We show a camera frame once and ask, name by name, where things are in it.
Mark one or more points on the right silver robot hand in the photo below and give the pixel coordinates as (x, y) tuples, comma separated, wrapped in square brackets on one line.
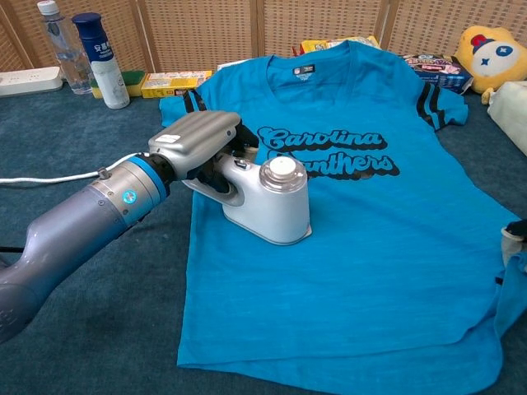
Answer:
[(516, 238)]

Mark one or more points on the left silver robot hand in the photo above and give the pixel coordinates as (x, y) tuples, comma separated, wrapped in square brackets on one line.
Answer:
[(193, 136)]

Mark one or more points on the white handheld steam iron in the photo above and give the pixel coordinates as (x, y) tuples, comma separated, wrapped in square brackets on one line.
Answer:
[(280, 214)]

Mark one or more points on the blue Carolina Panthers T-shirt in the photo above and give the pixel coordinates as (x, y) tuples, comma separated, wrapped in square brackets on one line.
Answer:
[(370, 267)]

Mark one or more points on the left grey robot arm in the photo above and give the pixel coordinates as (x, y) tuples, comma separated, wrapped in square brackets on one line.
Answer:
[(82, 218)]

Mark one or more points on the yellow rectangular box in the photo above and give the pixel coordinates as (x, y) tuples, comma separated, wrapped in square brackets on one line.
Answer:
[(164, 86)]

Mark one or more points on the white and pink package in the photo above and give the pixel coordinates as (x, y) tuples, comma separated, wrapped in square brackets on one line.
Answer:
[(230, 65)]

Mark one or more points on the green and yellow sponge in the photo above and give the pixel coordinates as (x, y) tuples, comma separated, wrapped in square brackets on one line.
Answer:
[(133, 82)]

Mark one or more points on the white bottle with blue cap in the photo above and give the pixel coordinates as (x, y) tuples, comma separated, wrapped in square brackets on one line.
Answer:
[(109, 78)]

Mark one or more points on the wicker folding screen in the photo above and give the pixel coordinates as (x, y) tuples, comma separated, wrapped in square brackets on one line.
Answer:
[(197, 33)]

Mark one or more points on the white fabric bundle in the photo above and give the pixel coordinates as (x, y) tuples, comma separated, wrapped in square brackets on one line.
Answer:
[(510, 111)]

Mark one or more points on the clear plastic water bottle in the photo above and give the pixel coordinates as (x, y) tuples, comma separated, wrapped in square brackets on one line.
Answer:
[(68, 53)]

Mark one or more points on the yellow snack package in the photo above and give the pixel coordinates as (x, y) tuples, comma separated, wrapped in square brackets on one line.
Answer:
[(317, 44)]

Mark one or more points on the white power strip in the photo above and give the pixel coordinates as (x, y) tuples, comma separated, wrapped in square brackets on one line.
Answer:
[(29, 80)]

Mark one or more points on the dark sanitary pad package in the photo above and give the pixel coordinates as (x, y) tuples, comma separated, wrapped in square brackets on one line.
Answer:
[(444, 74)]

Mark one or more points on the yellow plush toy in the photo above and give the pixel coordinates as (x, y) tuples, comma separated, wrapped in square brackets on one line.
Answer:
[(494, 57)]

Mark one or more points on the teal carpet table cover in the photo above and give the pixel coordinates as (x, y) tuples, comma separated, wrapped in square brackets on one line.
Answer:
[(82, 308)]

